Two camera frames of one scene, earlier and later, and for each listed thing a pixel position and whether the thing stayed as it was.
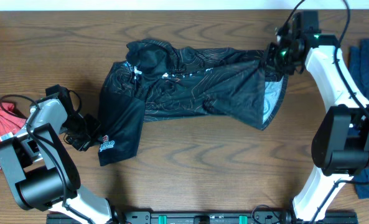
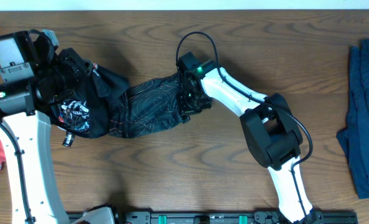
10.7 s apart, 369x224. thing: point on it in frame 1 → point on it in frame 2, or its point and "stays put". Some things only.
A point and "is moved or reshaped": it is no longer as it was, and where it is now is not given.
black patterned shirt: [159, 80] is moved or reshaped
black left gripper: [85, 143] → [70, 60]
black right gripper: [271, 48] → [187, 111]
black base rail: [218, 216] stays put
